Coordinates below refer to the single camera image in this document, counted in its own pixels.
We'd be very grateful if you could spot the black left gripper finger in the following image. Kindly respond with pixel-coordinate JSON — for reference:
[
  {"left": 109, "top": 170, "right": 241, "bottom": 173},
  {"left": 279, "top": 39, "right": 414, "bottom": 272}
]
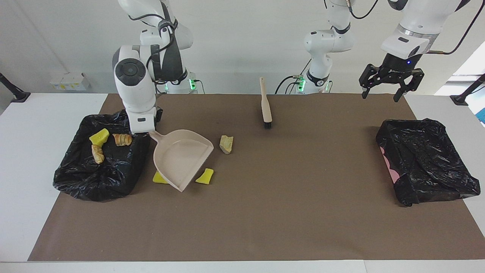
[
  {"left": 359, "top": 64, "right": 384, "bottom": 100},
  {"left": 393, "top": 69, "right": 425, "bottom": 103}
]

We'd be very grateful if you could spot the orange striped croissant toy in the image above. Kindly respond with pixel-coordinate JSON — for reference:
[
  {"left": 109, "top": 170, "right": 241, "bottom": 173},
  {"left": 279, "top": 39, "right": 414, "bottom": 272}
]
[{"left": 113, "top": 133, "right": 133, "bottom": 147}]

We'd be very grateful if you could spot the beige plastic dustpan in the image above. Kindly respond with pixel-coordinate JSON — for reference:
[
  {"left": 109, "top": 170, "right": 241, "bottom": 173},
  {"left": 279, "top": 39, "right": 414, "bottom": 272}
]
[{"left": 149, "top": 129, "right": 214, "bottom": 193}]

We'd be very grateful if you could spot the beige hand brush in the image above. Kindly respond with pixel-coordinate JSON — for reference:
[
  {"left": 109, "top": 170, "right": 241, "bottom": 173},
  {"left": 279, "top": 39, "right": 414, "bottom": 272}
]
[{"left": 259, "top": 77, "right": 273, "bottom": 129}]

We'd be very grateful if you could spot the right black bag bin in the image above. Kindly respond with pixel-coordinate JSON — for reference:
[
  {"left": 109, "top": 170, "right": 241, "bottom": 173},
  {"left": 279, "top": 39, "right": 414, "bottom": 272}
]
[{"left": 376, "top": 118, "right": 481, "bottom": 207}]

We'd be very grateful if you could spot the black bag bin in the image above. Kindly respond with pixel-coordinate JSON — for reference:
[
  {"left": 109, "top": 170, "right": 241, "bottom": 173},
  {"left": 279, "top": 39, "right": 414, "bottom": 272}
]
[
  {"left": 376, "top": 118, "right": 481, "bottom": 207},
  {"left": 53, "top": 108, "right": 153, "bottom": 202}
]

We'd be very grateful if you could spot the left black bag bin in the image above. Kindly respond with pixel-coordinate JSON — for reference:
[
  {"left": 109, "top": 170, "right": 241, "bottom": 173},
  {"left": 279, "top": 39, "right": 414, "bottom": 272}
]
[{"left": 53, "top": 108, "right": 153, "bottom": 202}]

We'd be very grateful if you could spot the pink plastic bin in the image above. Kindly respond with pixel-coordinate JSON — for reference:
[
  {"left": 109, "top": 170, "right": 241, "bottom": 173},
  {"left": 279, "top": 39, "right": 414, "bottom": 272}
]
[{"left": 380, "top": 146, "right": 400, "bottom": 182}]

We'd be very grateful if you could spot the brown table mat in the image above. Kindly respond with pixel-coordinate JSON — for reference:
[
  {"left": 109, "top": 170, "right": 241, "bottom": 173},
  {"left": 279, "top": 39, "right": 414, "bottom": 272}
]
[{"left": 27, "top": 93, "right": 485, "bottom": 262}]

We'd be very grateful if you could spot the black camera stand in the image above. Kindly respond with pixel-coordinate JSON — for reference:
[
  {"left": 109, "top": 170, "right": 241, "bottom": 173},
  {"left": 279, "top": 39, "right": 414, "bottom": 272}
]
[
  {"left": 450, "top": 74, "right": 485, "bottom": 106},
  {"left": 0, "top": 72, "right": 31, "bottom": 103}
]

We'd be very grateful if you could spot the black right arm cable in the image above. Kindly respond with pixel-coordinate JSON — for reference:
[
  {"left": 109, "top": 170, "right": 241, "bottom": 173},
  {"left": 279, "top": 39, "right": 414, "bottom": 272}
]
[{"left": 128, "top": 13, "right": 178, "bottom": 83}]

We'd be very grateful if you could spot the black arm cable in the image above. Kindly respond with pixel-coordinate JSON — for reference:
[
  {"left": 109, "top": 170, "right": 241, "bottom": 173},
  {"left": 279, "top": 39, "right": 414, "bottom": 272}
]
[
  {"left": 348, "top": 0, "right": 485, "bottom": 55},
  {"left": 128, "top": 13, "right": 178, "bottom": 83}
]

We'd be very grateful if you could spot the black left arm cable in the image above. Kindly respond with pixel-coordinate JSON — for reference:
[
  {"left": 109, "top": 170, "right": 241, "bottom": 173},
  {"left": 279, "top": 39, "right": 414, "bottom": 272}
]
[{"left": 348, "top": 0, "right": 485, "bottom": 55}]

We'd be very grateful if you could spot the white wall socket box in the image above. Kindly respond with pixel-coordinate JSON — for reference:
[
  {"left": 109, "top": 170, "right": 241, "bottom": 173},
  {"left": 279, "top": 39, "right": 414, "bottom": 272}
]
[{"left": 50, "top": 73, "right": 91, "bottom": 91}]

